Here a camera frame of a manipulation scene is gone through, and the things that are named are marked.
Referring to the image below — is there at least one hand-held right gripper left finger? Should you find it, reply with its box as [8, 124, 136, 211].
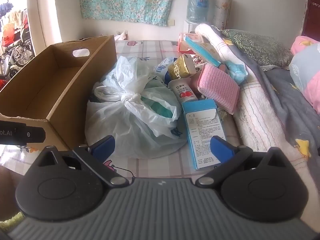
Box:
[32, 135, 130, 188]

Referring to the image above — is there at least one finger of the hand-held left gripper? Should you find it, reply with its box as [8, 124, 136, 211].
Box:
[14, 123, 47, 145]

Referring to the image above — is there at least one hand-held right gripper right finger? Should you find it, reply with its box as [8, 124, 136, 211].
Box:
[195, 135, 288, 188]

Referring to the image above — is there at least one blue white medicine box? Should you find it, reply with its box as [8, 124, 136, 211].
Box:
[181, 99, 228, 170]

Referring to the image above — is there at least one brown cardboard box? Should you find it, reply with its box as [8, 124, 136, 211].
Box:
[0, 35, 118, 152]

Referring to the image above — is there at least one pink knitted cloth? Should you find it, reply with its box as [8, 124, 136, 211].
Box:
[197, 64, 240, 114]

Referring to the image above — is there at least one strawberry yogurt pouch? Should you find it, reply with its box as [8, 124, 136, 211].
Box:
[168, 79, 199, 104]

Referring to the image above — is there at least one teal checked towel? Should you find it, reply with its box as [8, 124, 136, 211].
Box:
[225, 61, 248, 85]

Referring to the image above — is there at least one white milk pouch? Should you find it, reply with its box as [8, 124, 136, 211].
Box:
[153, 57, 178, 83]

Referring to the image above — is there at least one beige snack packet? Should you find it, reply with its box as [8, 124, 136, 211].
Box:
[184, 34, 222, 67]

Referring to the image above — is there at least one knotted white plastic bag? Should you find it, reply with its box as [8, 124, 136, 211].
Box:
[84, 80, 188, 159]

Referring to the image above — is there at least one white checked towel blanket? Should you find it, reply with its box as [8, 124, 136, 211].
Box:
[195, 23, 310, 173]

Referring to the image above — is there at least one crumpled white plastic bag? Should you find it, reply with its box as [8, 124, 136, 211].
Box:
[94, 55, 150, 103]

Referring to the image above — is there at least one gold drink carton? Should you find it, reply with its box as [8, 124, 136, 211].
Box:
[167, 54, 197, 80]

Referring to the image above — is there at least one orange bag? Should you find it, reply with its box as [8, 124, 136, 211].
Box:
[1, 23, 15, 47]

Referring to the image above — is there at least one red wet wipes pack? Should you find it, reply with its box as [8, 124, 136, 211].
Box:
[178, 32, 200, 54]

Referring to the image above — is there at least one checked printed tablecloth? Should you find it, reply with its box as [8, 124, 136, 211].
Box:
[0, 39, 245, 180]

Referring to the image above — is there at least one pink and blue quilt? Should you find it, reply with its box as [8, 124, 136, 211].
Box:
[289, 35, 320, 110]

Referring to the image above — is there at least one white water dispenser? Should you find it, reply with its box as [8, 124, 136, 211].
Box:
[184, 20, 200, 33]

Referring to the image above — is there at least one rolled floral mat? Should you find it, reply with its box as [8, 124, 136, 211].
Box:
[212, 0, 232, 30]

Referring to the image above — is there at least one blue water bottle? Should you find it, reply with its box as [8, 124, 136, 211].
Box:
[187, 0, 209, 24]

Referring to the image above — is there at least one dark red wooden cabinet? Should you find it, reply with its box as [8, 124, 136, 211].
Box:
[301, 0, 320, 39]

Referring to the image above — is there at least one teal floral wall cloth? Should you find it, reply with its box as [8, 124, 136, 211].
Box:
[80, 0, 184, 27]

